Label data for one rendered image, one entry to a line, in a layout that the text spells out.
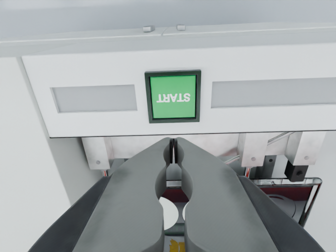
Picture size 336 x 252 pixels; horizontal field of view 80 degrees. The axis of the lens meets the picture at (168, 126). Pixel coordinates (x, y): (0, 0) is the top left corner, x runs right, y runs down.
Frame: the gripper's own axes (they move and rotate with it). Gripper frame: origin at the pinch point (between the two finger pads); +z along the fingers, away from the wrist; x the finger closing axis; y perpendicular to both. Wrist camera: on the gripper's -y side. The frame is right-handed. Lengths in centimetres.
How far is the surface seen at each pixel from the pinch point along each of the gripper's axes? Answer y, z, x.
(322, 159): 19.1, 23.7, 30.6
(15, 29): -5, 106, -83
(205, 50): -4.1, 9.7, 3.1
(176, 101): 0.9, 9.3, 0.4
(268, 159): 17.0, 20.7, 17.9
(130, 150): 12.7, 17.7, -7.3
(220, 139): 10.7, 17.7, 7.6
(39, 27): -5, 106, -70
